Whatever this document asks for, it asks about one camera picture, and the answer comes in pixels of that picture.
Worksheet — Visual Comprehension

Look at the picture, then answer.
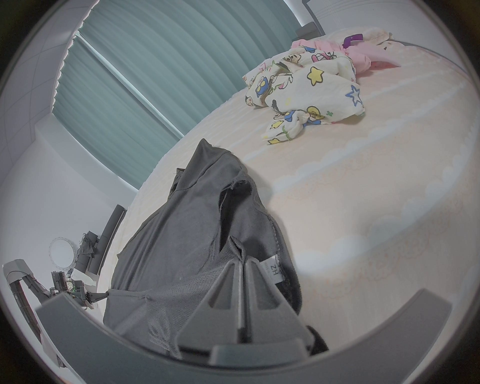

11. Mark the pink garment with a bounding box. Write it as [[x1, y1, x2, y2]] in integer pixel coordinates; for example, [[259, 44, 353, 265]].
[[290, 35, 402, 81]]

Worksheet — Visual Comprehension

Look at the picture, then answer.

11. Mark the white printed pyjama top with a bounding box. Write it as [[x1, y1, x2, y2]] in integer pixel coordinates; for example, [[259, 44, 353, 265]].
[[242, 27, 394, 146]]

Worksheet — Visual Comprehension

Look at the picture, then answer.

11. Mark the bed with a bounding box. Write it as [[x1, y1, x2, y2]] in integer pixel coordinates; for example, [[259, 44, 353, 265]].
[[95, 26, 480, 362]]

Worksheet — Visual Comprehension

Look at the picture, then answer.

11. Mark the blue-green curtain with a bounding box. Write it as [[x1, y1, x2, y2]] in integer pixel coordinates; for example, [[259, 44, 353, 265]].
[[79, 0, 305, 137], [52, 37, 181, 192]]

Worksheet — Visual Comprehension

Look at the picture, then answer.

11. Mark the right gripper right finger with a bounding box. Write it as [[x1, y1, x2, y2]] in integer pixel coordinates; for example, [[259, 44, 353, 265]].
[[242, 255, 315, 349]]

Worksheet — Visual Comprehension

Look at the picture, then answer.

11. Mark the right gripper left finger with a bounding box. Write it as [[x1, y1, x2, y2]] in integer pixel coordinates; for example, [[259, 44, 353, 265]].
[[179, 260, 242, 350]]

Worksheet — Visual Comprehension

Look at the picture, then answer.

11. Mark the black chest of drawers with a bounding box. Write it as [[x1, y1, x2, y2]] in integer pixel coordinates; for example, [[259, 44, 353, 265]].
[[87, 204, 127, 275]]

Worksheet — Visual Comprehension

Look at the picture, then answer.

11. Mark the dark grey garment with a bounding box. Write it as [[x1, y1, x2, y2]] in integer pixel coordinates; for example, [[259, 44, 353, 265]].
[[77, 231, 99, 259]]

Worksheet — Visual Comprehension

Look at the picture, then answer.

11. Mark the black T-shirt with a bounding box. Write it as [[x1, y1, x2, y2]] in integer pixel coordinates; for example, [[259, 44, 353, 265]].
[[102, 138, 329, 361]]

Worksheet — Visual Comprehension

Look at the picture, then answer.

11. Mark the round white mirror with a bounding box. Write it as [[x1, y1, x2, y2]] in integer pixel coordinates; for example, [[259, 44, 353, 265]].
[[49, 236, 74, 269]]

